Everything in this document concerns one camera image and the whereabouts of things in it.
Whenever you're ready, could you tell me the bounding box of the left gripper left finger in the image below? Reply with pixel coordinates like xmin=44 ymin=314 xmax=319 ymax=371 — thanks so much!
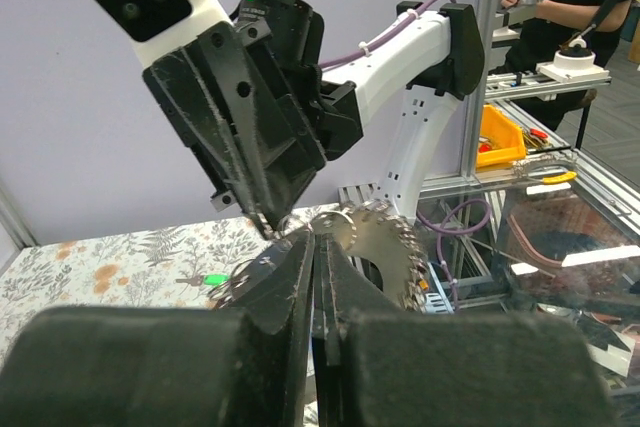
xmin=1 ymin=234 xmax=315 ymax=426

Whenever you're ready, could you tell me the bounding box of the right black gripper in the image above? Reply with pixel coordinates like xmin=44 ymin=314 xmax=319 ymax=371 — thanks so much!
xmin=143 ymin=0 xmax=363 ymax=240

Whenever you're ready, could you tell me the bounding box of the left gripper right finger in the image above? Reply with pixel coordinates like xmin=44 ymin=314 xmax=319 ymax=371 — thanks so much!
xmin=317 ymin=235 xmax=617 ymax=426

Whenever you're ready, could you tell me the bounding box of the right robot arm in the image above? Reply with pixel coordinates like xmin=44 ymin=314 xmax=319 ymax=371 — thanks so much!
xmin=134 ymin=0 xmax=484 ymax=239

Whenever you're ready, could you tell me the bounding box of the green key tag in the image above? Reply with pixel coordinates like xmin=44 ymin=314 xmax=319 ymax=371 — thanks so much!
xmin=175 ymin=274 xmax=230 ymax=287

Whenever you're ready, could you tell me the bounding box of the yellow storage bin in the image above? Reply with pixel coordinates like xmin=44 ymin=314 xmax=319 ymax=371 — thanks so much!
xmin=476 ymin=104 xmax=527 ymax=169

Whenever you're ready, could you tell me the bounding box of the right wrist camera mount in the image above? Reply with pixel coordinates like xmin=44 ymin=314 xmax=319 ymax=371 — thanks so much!
xmin=84 ymin=0 xmax=234 ymax=71

